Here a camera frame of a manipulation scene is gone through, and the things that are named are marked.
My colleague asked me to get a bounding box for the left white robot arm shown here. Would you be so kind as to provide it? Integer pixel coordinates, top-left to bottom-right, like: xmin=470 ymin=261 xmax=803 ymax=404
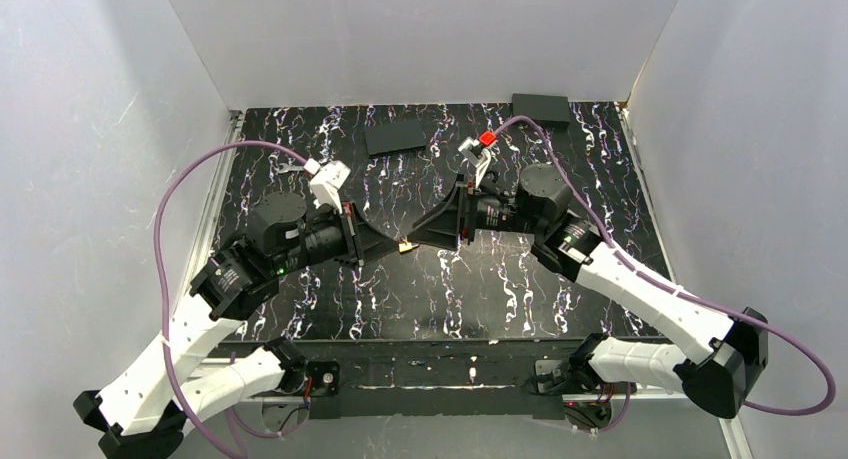
xmin=74 ymin=193 xmax=398 ymax=458

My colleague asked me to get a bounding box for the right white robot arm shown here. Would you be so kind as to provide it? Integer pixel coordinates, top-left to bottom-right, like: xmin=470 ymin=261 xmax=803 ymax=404
xmin=407 ymin=164 xmax=768 ymax=419

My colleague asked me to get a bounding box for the silver open-end wrench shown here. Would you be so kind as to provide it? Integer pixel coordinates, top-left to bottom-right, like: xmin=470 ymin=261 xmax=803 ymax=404
xmin=277 ymin=164 xmax=305 ymax=174

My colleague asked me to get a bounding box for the black flat plate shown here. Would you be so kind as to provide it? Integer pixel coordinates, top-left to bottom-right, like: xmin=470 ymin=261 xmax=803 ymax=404
xmin=364 ymin=120 xmax=428 ymax=156

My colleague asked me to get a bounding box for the black rectangular box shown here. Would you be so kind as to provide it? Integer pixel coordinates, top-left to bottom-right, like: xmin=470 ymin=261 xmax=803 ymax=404
xmin=511 ymin=93 xmax=573 ymax=127

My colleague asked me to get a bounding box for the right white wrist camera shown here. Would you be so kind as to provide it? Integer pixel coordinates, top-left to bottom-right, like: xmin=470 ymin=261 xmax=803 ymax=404
xmin=459 ymin=131 xmax=497 ymax=187

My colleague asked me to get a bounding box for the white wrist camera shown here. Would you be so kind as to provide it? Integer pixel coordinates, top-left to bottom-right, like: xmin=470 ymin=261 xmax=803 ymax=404
xmin=459 ymin=131 xmax=497 ymax=187
xmin=303 ymin=159 xmax=351 ymax=213

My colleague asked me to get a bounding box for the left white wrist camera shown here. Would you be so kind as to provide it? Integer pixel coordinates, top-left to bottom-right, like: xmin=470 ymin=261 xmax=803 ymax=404
xmin=303 ymin=159 xmax=351 ymax=213

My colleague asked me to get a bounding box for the aluminium frame rail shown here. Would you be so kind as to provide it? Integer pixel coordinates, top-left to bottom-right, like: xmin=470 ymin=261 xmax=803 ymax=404
xmin=135 ymin=110 xmax=243 ymax=404

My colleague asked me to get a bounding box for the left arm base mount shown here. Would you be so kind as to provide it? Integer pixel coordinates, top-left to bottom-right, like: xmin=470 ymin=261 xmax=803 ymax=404
xmin=261 ymin=361 xmax=340 ymax=437

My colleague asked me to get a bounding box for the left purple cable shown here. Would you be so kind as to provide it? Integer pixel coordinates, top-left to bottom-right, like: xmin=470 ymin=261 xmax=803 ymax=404
xmin=152 ymin=139 xmax=313 ymax=459

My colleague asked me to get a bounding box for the purple cable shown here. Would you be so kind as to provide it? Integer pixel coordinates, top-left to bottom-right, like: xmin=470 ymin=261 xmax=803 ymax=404
xmin=493 ymin=115 xmax=837 ymax=418
xmin=152 ymin=139 xmax=313 ymax=459

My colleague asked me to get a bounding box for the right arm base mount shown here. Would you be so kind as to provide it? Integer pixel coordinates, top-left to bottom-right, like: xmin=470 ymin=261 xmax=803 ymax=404
xmin=523 ymin=359 xmax=638 ymax=437

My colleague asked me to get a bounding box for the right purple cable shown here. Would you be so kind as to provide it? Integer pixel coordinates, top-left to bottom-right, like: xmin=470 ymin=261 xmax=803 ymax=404
xmin=493 ymin=115 xmax=837 ymax=418

